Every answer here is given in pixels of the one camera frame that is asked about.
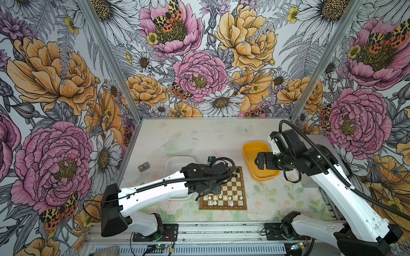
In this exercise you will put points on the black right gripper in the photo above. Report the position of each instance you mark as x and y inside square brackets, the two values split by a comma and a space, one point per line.
[269, 165]

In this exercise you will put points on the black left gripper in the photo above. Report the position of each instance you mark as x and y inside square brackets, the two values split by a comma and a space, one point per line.
[216, 190]

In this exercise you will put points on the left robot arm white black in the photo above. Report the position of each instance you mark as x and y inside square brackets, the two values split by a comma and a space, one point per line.
[120, 207]

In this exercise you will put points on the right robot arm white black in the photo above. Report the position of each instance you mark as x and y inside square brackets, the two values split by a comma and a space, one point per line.
[363, 233]

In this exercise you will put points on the wooden chess board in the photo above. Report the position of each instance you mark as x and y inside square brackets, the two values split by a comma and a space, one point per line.
[232, 195]

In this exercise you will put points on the white plastic tray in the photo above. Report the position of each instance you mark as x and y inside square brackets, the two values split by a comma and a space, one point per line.
[175, 164]

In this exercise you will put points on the yellow plastic tray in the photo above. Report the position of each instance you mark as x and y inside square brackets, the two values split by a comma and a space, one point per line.
[250, 151]

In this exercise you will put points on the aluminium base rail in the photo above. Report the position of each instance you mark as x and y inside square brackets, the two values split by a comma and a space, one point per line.
[197, 232]

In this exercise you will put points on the small grey bracket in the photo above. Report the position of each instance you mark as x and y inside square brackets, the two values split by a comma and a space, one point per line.
[143, 167]

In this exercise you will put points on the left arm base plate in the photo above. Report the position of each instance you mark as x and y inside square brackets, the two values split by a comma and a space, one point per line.
[169, 234]

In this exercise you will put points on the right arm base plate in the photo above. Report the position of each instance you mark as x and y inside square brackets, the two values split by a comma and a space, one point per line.
[275, 231]

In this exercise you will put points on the aluminium corner post left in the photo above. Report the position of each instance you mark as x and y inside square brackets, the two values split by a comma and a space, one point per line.
[98, 33]

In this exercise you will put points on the aluminium corner post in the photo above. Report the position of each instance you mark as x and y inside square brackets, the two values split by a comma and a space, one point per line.
[98, 33]
[344, 25]

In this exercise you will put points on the aluminium corner post right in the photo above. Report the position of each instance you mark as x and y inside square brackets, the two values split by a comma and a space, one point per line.
[344, 25]

